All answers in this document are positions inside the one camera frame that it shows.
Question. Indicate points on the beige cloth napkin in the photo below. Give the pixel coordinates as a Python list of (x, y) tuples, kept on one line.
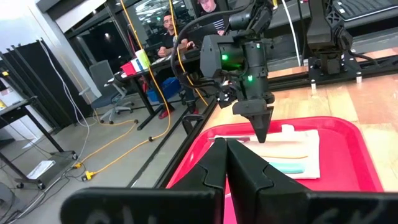
[(298, 143)]

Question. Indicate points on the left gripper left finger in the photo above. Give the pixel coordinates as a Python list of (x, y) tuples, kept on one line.
[(140, 208)]

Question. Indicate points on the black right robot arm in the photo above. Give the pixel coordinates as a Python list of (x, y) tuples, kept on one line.
[(323, 31)]

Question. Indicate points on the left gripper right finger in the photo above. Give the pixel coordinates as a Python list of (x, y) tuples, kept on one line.
[(264, 199)]

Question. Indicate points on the black wheeled cart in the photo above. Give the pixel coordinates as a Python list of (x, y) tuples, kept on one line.
[(18, 107)]

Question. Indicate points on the red plastic tray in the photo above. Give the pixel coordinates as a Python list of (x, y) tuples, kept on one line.
[(342, 161)]

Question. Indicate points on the blue storage bin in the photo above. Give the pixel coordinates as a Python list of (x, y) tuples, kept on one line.
[(168, 88)]

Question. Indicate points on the red box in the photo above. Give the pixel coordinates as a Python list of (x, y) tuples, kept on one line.
[(128, 69)]

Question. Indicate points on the white paper sheet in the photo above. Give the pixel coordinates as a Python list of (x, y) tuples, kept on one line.
[(40, 169)]

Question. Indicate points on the teal pen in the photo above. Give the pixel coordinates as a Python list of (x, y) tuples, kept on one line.
[(289, 168)]

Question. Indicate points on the black folding partition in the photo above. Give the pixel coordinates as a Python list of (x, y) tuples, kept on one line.
[(37, 81)]

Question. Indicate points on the person's red black shoe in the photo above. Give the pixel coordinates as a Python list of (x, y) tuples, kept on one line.
[(163, 114), (195, 111)]

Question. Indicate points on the grey office chair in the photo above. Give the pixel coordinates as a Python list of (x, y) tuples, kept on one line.
[(102, 74)]

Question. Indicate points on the seated person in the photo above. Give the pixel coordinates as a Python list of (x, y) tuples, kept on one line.
[(169, 40)]

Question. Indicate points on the black office table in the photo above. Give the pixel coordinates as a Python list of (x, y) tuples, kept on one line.
[(140, 93)]

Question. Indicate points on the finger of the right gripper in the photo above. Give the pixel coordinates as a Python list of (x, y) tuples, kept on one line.
[(255, 124), (265, 124)]

